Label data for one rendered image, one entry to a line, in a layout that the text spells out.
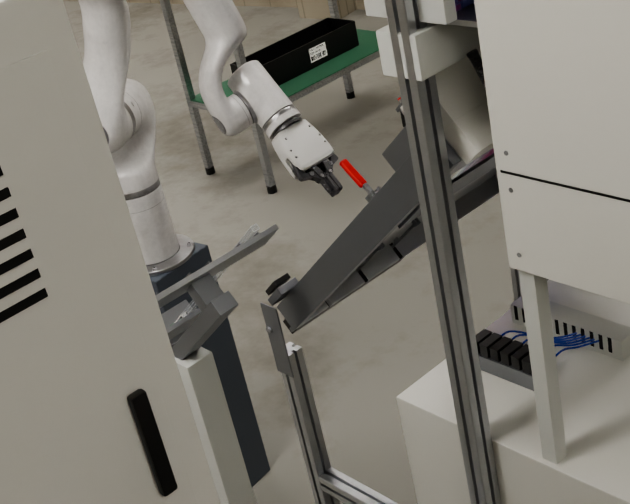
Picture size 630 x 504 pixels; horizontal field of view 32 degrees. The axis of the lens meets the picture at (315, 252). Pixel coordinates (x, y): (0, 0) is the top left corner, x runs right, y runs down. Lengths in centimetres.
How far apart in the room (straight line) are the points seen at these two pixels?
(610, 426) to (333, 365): 150
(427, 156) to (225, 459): 78
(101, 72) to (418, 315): 150
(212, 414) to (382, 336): 143
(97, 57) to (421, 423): 102
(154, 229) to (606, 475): 120
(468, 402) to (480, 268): 183
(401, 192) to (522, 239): 24
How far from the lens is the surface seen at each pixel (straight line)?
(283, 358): 228
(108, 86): 242
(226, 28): 230
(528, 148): 158
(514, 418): 203
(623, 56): 143
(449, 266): 175
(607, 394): 207
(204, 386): 204
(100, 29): 239
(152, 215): 256
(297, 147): 230
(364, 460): 298
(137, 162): 253
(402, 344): 339
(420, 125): 165
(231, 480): 217
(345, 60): 475
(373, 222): 190
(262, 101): 232
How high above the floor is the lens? 187
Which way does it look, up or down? 28 degrees down
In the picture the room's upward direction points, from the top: 13 degrees counter-clockwise
